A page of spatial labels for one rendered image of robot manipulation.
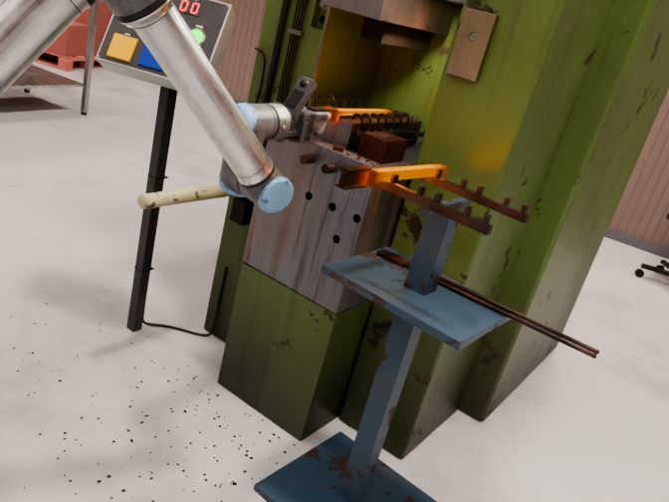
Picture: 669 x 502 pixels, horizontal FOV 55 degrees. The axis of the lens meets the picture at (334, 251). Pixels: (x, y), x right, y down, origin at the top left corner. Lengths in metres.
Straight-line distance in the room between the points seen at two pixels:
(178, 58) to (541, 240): 1.39
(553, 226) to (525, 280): 0.21
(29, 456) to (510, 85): 1.60
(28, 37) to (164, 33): 0.24
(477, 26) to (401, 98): 0.58
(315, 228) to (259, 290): 0.31
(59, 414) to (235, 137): 1.08
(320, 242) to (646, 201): 4.23
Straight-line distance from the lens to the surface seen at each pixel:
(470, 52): 1.79
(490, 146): 1.78
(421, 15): 1.97
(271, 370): 2.08
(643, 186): 5.75
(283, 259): 1.94
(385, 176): 1.47
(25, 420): 2.08
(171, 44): 1.26
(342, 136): 1.83
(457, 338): 1.42
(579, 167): 2.16
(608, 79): 2.15
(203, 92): 1.30
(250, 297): 2.06
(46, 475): 1.91
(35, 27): 1.31
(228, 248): 2.37
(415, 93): 2.26
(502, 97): 1.77
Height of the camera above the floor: 1.31
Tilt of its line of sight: 21 degrees down
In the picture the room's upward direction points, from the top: 15 degrees clockwise
